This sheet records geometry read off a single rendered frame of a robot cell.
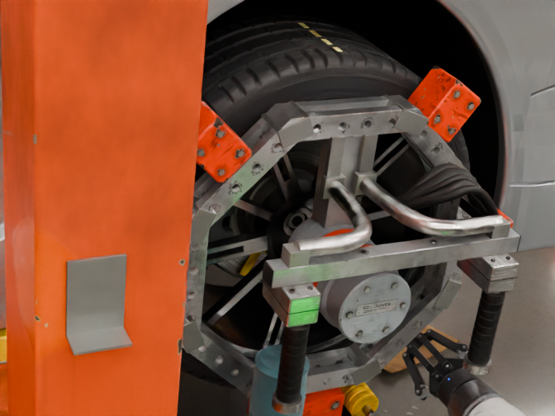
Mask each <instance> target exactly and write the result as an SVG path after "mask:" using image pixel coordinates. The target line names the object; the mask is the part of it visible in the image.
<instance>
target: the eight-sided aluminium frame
mask: <svg viewBox="0 0 555 416"><path fill-rule="evenodd" d="M261 116H262V117H261V118H260V119H259V120H258V121H257V122H256V123H255V124H254V125H253V126H252V127H251V128H250V129H249V130H248V131H247V132H246V133H245V134H244V135H243V136H242V137H241V139H242V140H243V141H244V142H245V144H246V145H247V146H248V147H249V148H250V149H251V150H252V151H253V155H252V156H251V157H250V158H249V159H248V160H247V161H246V162H245V163H244V164H243V165H242V166H241V167H240V168H239V169H238V170H237V171H236V172H235V173H234V174H233V175H232V176H231V177H230V178H229V179H228V180H227V181H225V182H224V183H223V184H220V183H218V182H217V181H216V180H215V179H214V178H213V177H212V176H211V175H210V174H209V173H207V172H205V173H204V174H203V175H202V176H201V177H200V178H199V179H198V180H197V181H196V182H195V185H194V196H193V207H192V228H191V239H190V250H189V261H188V272H187V293H186V304H185V315H184V326H183V348H184V349H185V351H186V353H191V354H192V355H193V356H194V357H195V358H197V359H198V360H199V361H201V362H202V363H204V364H205V365H206V366H208V367H209V368H211V369H212V370H213V371H214V372H215V373H217V374H218V375H219V376H221V377H222V378H224V379H225V380H226V381H228V382H229V383H231V384H232V385H233V386H234V387H235V388H237V389H238V390H240V391H241V392H242V393H244V394H245V395H246V397H247V398H248V399H250V393H251V388H252V383H253V378H254V368H255V364H254V363H253V362H251V361H250V360H249V359H248V358H247V357H245V356H244V355H243V354H242V353H240V352H239V351H238V350H236V349H235V348H234V347H232V346H231V345H230V344H228V342H226V341H225V340H224V339H223V338H221V337H220V336H219V335H217V334H216V333H215V332H213V331H212V330H211V329H209V328H208V327H207V326H206V325H205V324H204V323H202V303H203V294H204V284H205V274H206V255H207V245H208V236H209V229H210V227H212V226H213V224H214V223H215V222H217V221H218V219H220V218H221V217H222V216H223V214H225V213H226V212H227V211H228V210H229V208H231V207H232V206H233V205H234V204H235V203H236V202H237V201H238V200H239V199H240V198H241V197H242V196H243V195H244V194H245V193H246V192H247V191H248V190H249V189H250V188H251V187H252V186H253V185H254V184H255V183H256V182H257V181H258V180H259V179H260V178H261V177H262V176H263V175H264V174H265V173H266V172H267V171H268V170H269V169H270V168H271V167H272V166H273V165H275V164H276V163H277V162H278V161H279V160H280V159H281V158H282V157H283V156H284V155H285V154H286V153H287V152H288V151H289V150H290V149H291V148H292V147H293V146H294V145H295V144H296V143H298V142H300V141H307V140H316V139H330V137H331V136H341V135H344V136H345V137H354V136H363V134H369V133H378V134H379V135H381V134H391V133H401V134H402V135H403V137H404V138H405V139H406V140H407V142H408V143H409V144H410V145H411V147H412V148H413V149H414V150H415V152H416V153H417V154H418V155H419V156H420V157H421V158H422V159H423V160H424V162H425V163H426V164H427V165H428V167H429V168H430V169H433V168H435V167H437V166H439V165H440V164H443V163H453V164H456V165H458V166H459V167H460V168H463V169H465V170H467V169H466V168H465V166H464V165H463V164H462V162H461V161H460V160H459V159H458V157H457V156H456V155H455V153H454V152H453V151H452V150H451V149H450V148H449V146H448V145H447V144H446V143H445V141H444V140H443V139H442V137H441V136H440V135H439V134H438V133H437V132H436V131H434V130H433V129H431V128H430V127H429V126H428V125H426V124H427V123H428V121H429V118H427V117H426V116H424V115H423V113H422V112H421V111H420V109H419V108H417V107H416V106H414V105H413V104H412V103H410V102H409V101H407V100H406V99H405V98H404V97H403V96H401V95H393V96H388V95H387V94H384V95H383V96H380V97H358V98H345V99H334V100H322V101H309V102H294V101H289V102H287V103H276V104H275V105H274V106H273V107H272V108H271V109H270V110H269V111H268V112H266V113H263V114H262V115H261ZM265 132H266V133H265ZM264 133H265V134H264ZM275 144H276V145H275ZM274 145H275V146H274ZM467 171H468V170H467ZM202 193H204V194H202ZM460 200H461V197H459V198H458V199H455V200H452V201H448V202H444V203H442V204H438V208H437V212H436V216H435V219H441V220H460V219H467V218H471V216H470V215H469V214H468V213H466V212H465V211H464V210H463V209H461V208H460V207H459V204H460ZM462 274H463V271H462V270H461V269H460V268H459V267H458V266H457V261H454V262H444V263H438V264H432V265H427V266H425V273H424V275H423V276H422V277H421V278H420V279H419V280H418V281H417V282H416V283H415V284H414V285H413V286H412V287H411V289H410V293H411V301H410V308H409V310H408V312H407V314H406V316H405V318H404V319H403V321H402V322H401V323H400V325H399V326H398V327H397V328H396V329H395V330H394V331H393V332H391V333H390V334H388V335H387V336H386V337H384V338H381V339H379V340H377V341H375V342H371V343H356V342H354V343H353V344H352V345H350V346H348V347H345V348H340V349H335V350H330V351H326V352H318V353H312V354H308V355H306V356H307V357H308V359H309V361H310V364H311V365H310V369H309V371H308V373H307V382H306V394H309V393H313V392H317V391H322V390H329V389H334V388H338V387H343V386H347V385H359V384H361V383H363V382H368V381H370V380H371V379H372V378H373V377H374V376H375V375H377V374H379V373H381V372H382V368H383V367H384V366H385V365H386V364H387V363H388V362H390V361H391V360H392V359H393V358H394V357H395V356H396V355H397V354H398V353H399V352H400V351H401V350H402V349H403V348H404V347H405V346H406V345H407V344H408V343H409V342H411V341H412V340H413V339H414V338H415V337H416V336H417V335H418V334H419V333H420V332H421V331H422V330H423V329H424V328H425V327H426V326H427V325H428V324H429V323H431V322H432V321H433V320H434V319H435V318H436V317H437V316H438V315H439V314H440V313H441V312H442V311H443V310H444V309H447V308H448V307H449V306H450V304H451V303H452V302H453V301H454V300H455V299H456V298H457V296H458V291H459V289H460V287H461V285H462V283H461V279H462Z"/></svg>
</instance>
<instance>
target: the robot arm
mask: <svg viewBox="0 0 555 416"><path fill-rule="evenodd" d="M431 340H434V341H435V342H437V343H439V344H441V345H443V346H445V347H446V348H448V349H450V350H452V351H453V352H455V353H457V355H458V356H459V357H460V358H450V357H447V358H445V357H444V356H443V355H442V354H441V353H440V352H439V350H438V349H437V348H436V347H435V346H434V345H433V344H432V343H431V342H430V341H431ZM423 344H424V345H425V347H426V348H427V349H428V350H429V351H430V352H431V353H432V354H433V355H434V357H435V358H436V359H437V360H438V361H439V363H438V364H437V365H436V366H433V365H432V364H431V363H430V362H429V361H428V360H427V358H426V357H425V356H424V355H423V354H422V353H421V352H420V351H419V350H418V349H419V348H420V347H421V346H422V345H423ZM406 347H407V350H406V352H404V353H403V354H402V357H403V359H404V362H405V364H406V366H407V369H408V371H409V373H410V376H411V378H412V380H413V381H414V384H415V394H416V395H417V396H418V397H419V398H420V399H422V400H426V399H427V396H431V395H432V396H433V397H435V398H439V399H440V400H441V401H442V403H443V404H444V405H445V406H446V407H447V408H448V415H449V416H526V415H525V414H524V413H523V412H522V411H520V410H519V409H518V408H516V407H515V406H514V405H511V404H509V403H508V402H507V401H505V399H504V398H503V397H502V396H501V395H500V394H499V393H498V392H497V391H496V390H495V389H493V388H491V387H490V386H489V385H488V384H487V383H486V382H485V381H484V380H480V379H479V378H478V377H477V376H476V375H474V374H472V373H470V372H468V371H466V370H465V369H464V368H463V358H464V355H465V354H466V353H467V352H468V349H469V346H468V345H467V344H461V343H455V342H454V341H452V340H450V339H449V338H446V337H444V336H443V335H442V334H440V333H437V332H435V331H434V330H433V329H427V331H426V333H421V332H420V333H419V334H418V335H417V336H416V337H415V338H414V339H413V340H412V341H411V342H409V343H408V344H407V345H406ZM414 357H416V358H417V359H418V360H419V361H420V363H421V364H422V365H423V366H424V367H425V369H426V370H427V371H428V372H429V387H428V386H427V385H426V384H425V382H424V380H423V378H422V376H421V374H420V371H419V369H418V367H417V365H416V364H415V360H414Z"/></svg>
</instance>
